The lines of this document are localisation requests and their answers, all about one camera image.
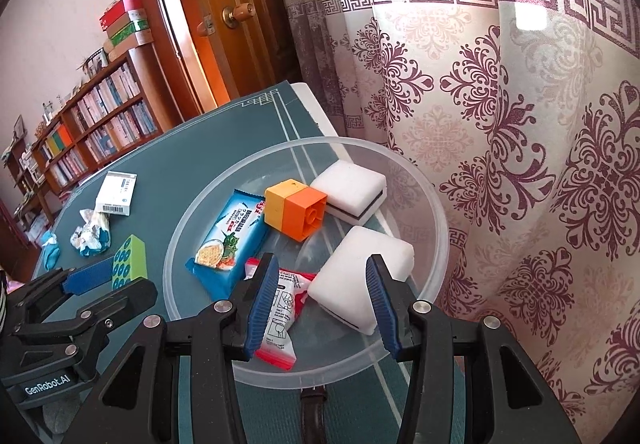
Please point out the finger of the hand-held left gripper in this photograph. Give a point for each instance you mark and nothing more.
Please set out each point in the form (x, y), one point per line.
(90, 276)
(125, 296)

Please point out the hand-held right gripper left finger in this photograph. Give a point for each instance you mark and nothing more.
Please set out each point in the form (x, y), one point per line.
(262, 304)

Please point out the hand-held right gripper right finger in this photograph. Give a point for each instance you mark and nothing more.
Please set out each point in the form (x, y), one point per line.
(382, 309)

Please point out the red and white packet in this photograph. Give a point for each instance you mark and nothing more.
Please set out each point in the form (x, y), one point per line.
(295, 294)

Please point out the green dotted toy block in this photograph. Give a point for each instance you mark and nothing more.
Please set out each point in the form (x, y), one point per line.
(129, 259)

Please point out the blue white packet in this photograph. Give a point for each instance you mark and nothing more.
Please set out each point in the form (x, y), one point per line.
(90, 231)

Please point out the blue knitted cloth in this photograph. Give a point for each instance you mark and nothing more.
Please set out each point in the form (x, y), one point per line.
(50, 251)

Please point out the plain white sponge block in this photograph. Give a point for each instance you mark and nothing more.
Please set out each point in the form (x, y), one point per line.
(360, 264)

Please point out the blue snack packet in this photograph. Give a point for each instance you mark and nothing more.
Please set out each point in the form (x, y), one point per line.
(230, 244)

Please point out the white medicine box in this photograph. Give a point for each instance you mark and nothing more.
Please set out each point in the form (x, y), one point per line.
(117, 191)

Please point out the orange and yellow toy block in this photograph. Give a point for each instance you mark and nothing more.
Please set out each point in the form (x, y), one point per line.
(292, 206)

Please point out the clear plastic bowl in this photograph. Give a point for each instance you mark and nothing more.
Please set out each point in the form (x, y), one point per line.
(210, 204)

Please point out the white sponge with black slit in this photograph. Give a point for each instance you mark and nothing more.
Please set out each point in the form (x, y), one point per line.
(350, 186)

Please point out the wooden bookshelf with books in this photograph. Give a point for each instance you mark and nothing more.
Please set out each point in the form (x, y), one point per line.
(95, 124)

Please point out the patterned white purple curtain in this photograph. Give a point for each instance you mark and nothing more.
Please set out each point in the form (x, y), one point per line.
(500, 149)

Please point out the stack of cardboard boxes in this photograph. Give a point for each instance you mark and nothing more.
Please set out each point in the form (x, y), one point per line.
(125, 26)

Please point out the round wooden door knob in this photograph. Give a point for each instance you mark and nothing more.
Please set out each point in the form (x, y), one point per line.
(240, 15)

